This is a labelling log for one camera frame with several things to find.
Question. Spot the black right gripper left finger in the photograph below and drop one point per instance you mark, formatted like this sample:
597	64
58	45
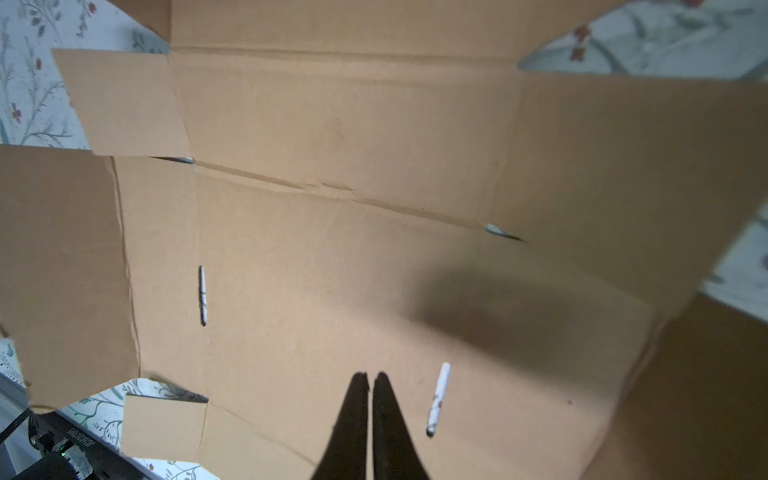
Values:
345	456

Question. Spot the brown cardboard paper box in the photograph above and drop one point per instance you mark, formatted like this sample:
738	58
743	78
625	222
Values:
304	193

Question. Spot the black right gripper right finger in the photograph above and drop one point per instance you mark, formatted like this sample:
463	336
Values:
394	454

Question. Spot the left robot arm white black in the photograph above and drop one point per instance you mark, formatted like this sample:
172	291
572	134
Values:
49	446

